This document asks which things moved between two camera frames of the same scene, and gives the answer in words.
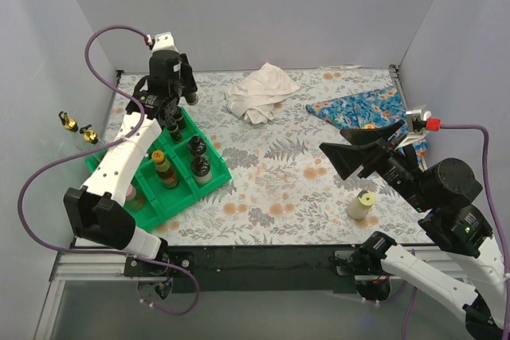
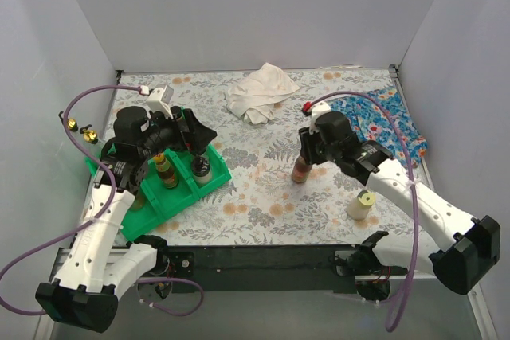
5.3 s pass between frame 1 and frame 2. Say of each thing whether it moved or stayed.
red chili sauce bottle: stayed
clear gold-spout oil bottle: stayed
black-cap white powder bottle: stayed
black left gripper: moved
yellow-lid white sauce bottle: stayed
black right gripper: moved
